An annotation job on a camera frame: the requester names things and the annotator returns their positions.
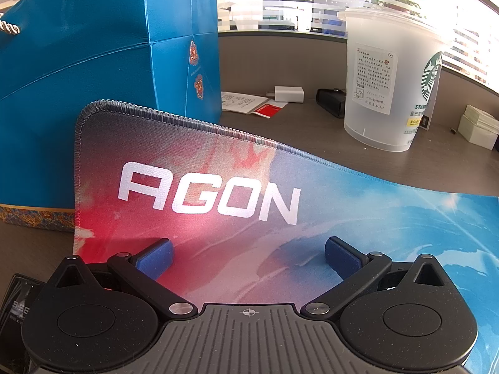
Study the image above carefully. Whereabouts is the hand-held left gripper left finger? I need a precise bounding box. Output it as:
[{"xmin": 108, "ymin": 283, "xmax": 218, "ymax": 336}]
[{"xmin": 47, "ymin": 237, "xmax": 199, "ymax": 320}]

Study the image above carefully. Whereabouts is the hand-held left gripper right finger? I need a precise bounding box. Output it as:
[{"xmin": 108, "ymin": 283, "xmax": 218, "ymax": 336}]
[{"xmin": 300, "ymin": 236, "xmax": 453, "ymax": 319}]

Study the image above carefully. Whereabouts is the colourful printed mouse mat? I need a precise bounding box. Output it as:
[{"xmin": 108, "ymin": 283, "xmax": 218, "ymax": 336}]
[{"xmin": 72, "ymin": 100, "xmax": 499, "ymax": 374}]

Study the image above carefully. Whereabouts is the black glossy packet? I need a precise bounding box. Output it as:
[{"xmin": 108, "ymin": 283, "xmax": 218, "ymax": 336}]
[{"xmin": 0, "ymin": 273, "xmax": 45, "ymax": 338}]

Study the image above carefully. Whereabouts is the small black case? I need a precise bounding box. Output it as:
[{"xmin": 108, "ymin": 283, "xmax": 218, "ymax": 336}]
[{"xmin": 316, "ymin": 88, "xmax": 347, "ymax": 117}]

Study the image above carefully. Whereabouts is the red and white card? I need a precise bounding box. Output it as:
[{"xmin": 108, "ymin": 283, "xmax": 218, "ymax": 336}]
[{"xmin": 251, "ymin": 100, "xmax": 289, "ymax": 119}]

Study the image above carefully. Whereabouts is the white power adapter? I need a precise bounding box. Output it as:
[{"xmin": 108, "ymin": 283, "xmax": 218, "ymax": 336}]
[{"xmin": 267, "ymin": 86, "xmax": 305, "ymax": 104}]

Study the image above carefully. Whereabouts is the white paper leaflet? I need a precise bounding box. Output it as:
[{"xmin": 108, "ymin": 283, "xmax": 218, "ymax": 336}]
[{"xmin": 221, "ymin": 91, "xmax": 269, "ymax": 114}]

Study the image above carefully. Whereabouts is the translucent plastic cup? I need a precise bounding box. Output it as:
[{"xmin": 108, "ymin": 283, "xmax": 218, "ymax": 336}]
[{"xmin": 337, "ymin": 7, "xmax": 449, "ymax": 152}]

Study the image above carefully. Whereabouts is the blue paper gift bag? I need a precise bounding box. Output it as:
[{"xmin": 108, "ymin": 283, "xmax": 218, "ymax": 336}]
[{"xmin": 0, "ymin": 0, "xmax": 223, "ymax": 233}]

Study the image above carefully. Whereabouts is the white small box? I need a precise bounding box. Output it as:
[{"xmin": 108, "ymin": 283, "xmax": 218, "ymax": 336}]
[{"xmin": 457, "ymin": 104, "xmax": 499, "ymax": 150}]

